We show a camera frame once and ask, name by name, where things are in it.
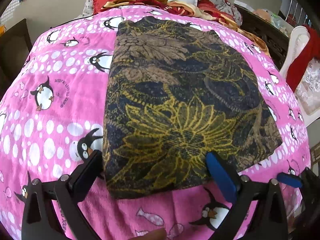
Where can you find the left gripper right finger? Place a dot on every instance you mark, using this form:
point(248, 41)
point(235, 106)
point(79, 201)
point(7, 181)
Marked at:
point(269, 220)

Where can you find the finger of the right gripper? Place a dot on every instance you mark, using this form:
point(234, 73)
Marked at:
point(290, 179)

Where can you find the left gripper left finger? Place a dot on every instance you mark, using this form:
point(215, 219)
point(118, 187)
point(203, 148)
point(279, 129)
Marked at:
point(40, 220)

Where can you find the brown floral patterned garment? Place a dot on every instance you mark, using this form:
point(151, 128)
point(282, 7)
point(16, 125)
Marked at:
point(175, 93)

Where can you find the person's left hand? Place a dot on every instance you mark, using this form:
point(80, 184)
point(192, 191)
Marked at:
point(159, 234)

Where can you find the white plastic chair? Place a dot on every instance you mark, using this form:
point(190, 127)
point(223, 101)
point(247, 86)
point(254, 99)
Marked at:
point(307, 92)

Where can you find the pink penguin blanket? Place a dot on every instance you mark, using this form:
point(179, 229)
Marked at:
point(59, 97)

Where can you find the red cloth on chair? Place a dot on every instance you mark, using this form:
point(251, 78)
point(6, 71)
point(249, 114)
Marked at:
point(298, 66)

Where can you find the metal railing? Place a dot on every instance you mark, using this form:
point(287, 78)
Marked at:
point(293, 13)

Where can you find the dark wooden cabinet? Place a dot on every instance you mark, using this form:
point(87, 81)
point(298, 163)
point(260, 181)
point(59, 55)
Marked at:
point(15, 47)

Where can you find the red gold crumpled cloth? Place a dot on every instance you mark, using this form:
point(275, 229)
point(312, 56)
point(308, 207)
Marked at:
point(186, 9)

